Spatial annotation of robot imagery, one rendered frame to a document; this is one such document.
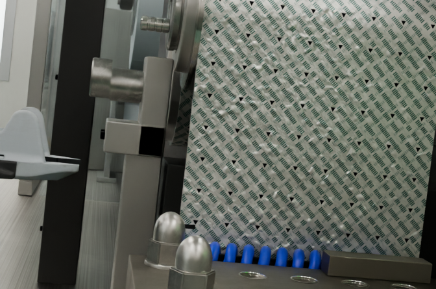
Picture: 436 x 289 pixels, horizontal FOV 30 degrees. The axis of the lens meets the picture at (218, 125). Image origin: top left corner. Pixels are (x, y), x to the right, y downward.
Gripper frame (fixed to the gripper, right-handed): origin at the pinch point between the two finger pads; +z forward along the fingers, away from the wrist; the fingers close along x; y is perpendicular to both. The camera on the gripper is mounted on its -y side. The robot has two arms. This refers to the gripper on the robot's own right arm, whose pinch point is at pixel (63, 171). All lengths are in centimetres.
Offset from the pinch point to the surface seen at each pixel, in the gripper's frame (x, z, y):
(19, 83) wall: 555, -58, -8
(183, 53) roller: 1.4, 9.8, 12.0
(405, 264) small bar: -6.9, 30.6, -4.5
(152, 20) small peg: 3.4, 6.7, 14.8
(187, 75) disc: 1.9, 10.4, 10.0
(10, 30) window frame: 554, -69, 30
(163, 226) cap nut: -8.6, 8.8, -2.6
